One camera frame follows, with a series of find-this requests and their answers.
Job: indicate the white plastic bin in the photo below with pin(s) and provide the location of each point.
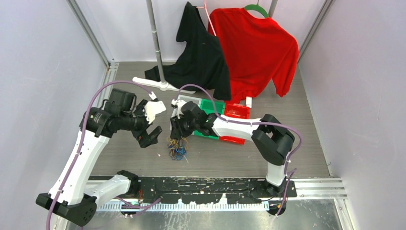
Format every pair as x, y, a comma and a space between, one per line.
186, 98

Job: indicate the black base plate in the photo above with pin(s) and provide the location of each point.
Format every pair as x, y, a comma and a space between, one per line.
200, 190

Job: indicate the green hanger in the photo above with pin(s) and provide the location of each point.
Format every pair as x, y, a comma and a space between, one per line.
257, 8

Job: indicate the red sweatshirt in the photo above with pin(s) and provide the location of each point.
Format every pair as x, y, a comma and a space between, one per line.
257, 51

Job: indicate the black t-shirt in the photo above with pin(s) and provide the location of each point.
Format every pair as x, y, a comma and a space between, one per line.
202, 62

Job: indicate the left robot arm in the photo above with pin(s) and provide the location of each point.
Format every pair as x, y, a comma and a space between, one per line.
69, 198

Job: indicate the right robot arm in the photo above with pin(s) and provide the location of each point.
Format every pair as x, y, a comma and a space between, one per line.
273, 141

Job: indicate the white clothes rack stand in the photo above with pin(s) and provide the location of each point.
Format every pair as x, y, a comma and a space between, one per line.
162, 84

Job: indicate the green plastic bin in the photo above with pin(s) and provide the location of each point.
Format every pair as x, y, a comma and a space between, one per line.
207, 106

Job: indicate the pink hanger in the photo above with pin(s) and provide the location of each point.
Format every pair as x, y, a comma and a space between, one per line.
208, 16

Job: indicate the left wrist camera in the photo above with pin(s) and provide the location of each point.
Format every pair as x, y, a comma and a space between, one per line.
153, 109

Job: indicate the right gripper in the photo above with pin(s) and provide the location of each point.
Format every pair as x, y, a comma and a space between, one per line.
177, 132

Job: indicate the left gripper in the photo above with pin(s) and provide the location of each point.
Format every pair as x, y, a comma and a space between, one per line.
142, 135

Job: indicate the red plastic bin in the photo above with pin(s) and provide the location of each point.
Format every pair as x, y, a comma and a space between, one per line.
235, 111

